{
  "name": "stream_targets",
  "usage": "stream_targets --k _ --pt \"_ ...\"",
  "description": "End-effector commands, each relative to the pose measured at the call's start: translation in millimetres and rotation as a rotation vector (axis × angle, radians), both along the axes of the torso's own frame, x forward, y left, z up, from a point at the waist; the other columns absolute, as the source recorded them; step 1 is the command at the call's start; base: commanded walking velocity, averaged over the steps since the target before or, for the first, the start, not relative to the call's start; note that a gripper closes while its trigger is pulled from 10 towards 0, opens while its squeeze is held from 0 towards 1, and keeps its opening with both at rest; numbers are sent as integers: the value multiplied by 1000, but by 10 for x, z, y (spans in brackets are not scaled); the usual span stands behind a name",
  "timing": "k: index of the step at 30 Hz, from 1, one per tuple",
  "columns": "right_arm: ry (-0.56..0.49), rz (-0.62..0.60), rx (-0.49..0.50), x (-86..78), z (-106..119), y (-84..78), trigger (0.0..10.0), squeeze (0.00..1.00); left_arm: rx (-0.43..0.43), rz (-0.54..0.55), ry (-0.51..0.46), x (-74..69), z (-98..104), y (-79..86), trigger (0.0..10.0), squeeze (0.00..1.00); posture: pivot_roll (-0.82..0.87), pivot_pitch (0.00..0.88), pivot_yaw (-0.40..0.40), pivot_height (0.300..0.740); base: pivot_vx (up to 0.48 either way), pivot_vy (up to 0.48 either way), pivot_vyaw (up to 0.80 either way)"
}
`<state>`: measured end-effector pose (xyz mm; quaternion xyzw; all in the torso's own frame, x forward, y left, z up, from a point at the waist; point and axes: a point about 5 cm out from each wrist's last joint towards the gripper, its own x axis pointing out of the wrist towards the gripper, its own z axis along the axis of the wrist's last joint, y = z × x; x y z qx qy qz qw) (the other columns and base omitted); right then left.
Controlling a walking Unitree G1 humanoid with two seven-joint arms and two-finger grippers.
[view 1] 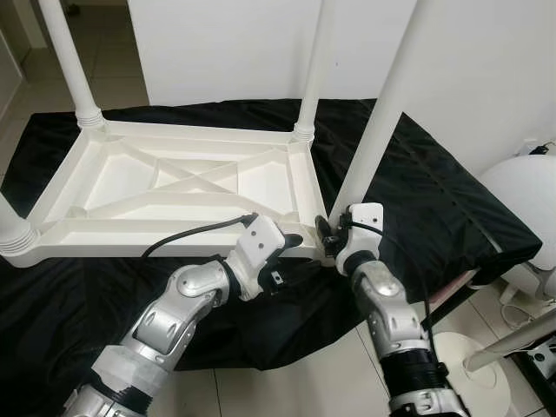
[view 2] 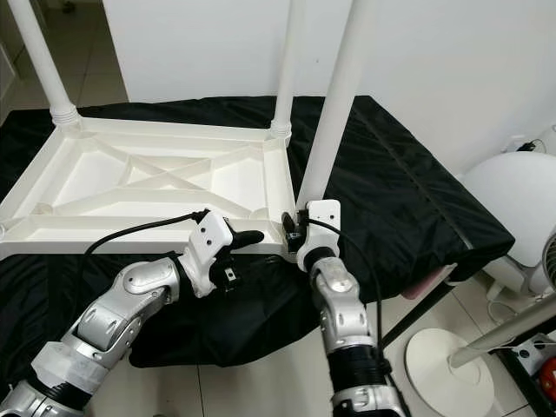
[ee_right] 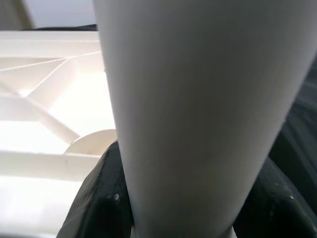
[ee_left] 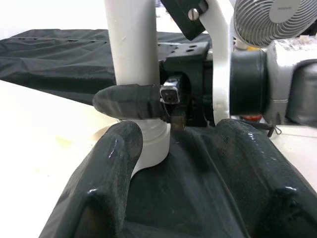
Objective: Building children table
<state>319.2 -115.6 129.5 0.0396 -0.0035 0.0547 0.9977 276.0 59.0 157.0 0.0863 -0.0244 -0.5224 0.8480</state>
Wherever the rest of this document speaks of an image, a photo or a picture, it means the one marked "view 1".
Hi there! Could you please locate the white electrical box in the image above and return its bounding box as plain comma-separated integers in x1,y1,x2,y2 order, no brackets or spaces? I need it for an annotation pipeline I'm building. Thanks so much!
524,341,556,381

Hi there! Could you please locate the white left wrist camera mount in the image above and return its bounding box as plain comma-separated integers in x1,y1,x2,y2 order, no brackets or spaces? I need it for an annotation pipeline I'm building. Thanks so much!
230,215,286,301

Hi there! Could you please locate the small white plastic object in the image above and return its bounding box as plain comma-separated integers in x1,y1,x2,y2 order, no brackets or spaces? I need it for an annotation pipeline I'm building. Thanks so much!
500,261,556,305

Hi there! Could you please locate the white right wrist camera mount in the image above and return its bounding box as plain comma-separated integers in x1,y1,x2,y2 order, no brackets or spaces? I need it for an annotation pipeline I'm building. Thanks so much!
334,202,385,275

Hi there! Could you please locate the white plastic table leg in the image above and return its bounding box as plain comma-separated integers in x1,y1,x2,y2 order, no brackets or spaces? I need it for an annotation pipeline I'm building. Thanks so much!
0,189,42,268
293,0,335,144
39,0,107,129
333,0,435,218

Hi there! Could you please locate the white round stand base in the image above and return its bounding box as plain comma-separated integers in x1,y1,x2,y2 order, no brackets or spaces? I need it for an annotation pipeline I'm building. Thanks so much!
432,330,513,394

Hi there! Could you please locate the white plastic table top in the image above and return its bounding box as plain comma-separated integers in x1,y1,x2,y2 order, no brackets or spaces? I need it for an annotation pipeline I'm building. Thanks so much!
0,120,335,268

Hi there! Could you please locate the black table cloth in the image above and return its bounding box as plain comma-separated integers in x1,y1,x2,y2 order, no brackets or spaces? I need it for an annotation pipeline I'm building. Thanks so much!
0,97,544,409

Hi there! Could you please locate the dark grey metal table leg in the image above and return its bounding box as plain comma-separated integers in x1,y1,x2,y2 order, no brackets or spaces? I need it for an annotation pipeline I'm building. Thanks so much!
426,280,489,329

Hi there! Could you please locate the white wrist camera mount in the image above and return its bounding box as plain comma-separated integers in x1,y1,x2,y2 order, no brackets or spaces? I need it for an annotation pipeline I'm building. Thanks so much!
230,215,286,301
334,202,385,275

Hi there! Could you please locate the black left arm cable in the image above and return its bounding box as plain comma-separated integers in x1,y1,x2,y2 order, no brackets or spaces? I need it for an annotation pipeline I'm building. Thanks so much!
142,213,260,260

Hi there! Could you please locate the white stand pole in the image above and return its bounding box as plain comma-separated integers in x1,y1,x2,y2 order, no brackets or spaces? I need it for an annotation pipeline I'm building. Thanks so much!
469,308,556,373

